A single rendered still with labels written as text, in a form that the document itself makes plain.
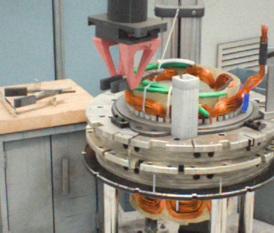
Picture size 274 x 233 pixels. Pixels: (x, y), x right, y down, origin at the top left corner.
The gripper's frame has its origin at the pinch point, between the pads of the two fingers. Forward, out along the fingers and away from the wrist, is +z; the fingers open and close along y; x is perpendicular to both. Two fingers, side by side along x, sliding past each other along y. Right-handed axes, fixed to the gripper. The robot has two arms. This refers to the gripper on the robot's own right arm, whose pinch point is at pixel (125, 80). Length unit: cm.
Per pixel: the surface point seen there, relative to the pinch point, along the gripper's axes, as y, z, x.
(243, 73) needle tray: -13, 11, 50
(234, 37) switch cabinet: -134, 50, 216
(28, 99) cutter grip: -23.3, 8.6, 0.2
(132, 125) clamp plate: 0.5, 7.2, 1.2
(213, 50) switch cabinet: -137, 55, 203
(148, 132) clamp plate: 3.9, 7.2, 0.9
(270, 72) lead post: 12.3, -0.4, 19.0
